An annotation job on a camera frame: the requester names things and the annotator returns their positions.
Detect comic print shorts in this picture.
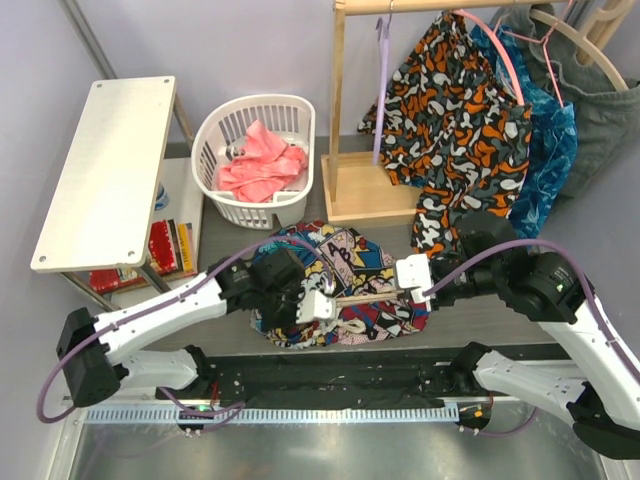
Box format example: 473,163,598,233
250,220,429,350

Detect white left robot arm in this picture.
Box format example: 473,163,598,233
56,248,304,408

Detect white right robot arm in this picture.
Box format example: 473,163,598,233
425,211,639,460

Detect blue patterned shorts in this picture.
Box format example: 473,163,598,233
469,23,579,241

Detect orange camouflage shorts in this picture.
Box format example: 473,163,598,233
357,13,532,257

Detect grey shorts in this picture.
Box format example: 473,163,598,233
492,4,639,203

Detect purple plastic hanger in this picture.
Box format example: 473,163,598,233
372,14,392,165

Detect large wooden hanger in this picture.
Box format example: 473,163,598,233
529,0,635,91

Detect pink cloth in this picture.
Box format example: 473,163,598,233
217,120,309,203

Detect wooden clothes rack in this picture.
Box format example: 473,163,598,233
320,0,626,230

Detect white laundry basket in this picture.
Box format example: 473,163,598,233
191,94,316,230

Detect white shelf table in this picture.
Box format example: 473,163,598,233
31,76,204,311

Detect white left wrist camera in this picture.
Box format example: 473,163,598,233
295,290,338,324

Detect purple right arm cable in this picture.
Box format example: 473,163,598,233
424,237,640,436

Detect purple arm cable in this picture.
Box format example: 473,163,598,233
35,236,336,431
424,237,640,436

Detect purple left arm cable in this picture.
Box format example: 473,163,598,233
35,236,336,431

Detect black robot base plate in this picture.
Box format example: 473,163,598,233
154,342,512,408

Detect pink wire hanger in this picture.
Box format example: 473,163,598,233
452,8,566,109

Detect white slotted cable duct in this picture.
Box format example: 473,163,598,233
85,404,459,426

